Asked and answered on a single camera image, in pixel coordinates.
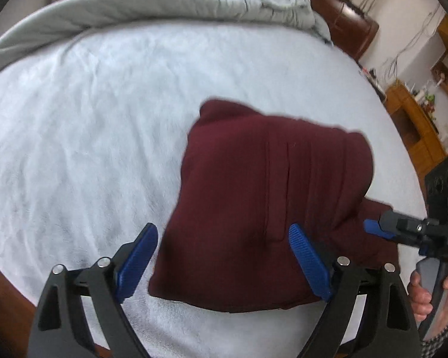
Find person's right hand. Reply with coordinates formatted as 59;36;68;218
408;268;448;324

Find wooden desk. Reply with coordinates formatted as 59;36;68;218
386;82;448;178

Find grey-blue comforter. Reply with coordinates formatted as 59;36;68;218
0;0;335;83

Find light blue bed sheet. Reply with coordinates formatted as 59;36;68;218
0;26;428;351

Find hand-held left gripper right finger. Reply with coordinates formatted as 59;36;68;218
288;224;422;358

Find dark nightstand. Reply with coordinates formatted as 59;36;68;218
359;68;387;102

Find maroon pants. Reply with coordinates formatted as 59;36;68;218
148;99;400;313

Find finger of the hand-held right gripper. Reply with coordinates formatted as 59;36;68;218
380;211;430;234
363;219;395;240

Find hanging wall wires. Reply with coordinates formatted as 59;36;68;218
381;7;439;83

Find brown bed headboard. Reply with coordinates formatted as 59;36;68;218
280;0;379;60

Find person's right forearm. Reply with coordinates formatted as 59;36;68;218
420;304;448;358

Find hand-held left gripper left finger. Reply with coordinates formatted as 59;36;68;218
27;223;159;358

